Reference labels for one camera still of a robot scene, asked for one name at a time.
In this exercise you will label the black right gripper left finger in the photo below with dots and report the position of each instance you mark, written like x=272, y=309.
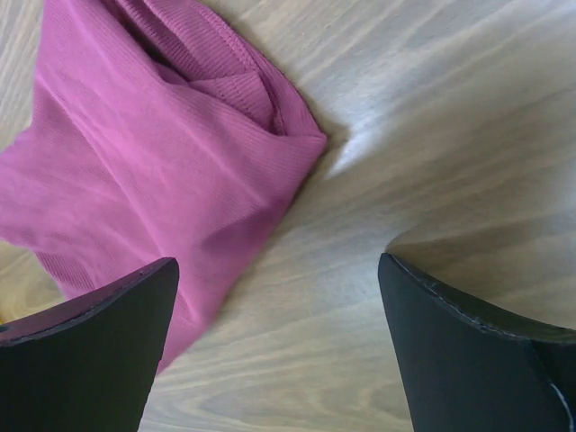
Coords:
x=88, y=364

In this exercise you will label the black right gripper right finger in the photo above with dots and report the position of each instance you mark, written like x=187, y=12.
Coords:
x=467, y=365

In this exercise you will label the red tank top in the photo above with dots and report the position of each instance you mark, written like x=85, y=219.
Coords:
x=156, y=131

